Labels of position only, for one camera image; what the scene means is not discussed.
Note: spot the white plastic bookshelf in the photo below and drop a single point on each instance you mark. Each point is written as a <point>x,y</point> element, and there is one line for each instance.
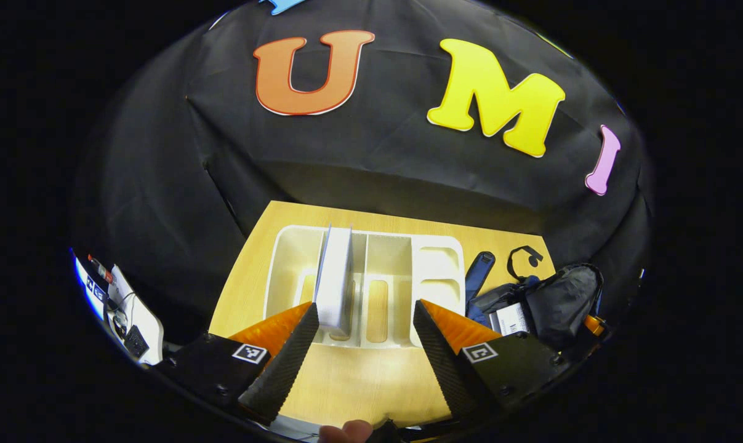
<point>436,271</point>

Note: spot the black table sticker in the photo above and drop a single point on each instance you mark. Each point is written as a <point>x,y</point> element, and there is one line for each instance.
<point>535,261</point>

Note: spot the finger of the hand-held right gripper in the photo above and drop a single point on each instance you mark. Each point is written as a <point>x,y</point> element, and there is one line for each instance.
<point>594,324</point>

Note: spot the black backdrop cloth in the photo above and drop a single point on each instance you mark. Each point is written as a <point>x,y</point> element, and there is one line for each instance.
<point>377,154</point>

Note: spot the colourful screen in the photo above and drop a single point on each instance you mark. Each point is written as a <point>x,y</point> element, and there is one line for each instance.
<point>91,286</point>

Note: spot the blue schoolbag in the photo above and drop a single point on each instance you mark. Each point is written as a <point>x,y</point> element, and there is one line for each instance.
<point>562,301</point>

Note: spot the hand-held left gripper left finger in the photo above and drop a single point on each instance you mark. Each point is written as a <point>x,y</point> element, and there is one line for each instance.
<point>285,369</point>

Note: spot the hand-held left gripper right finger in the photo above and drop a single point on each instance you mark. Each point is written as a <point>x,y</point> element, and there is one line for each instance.
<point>445,363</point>

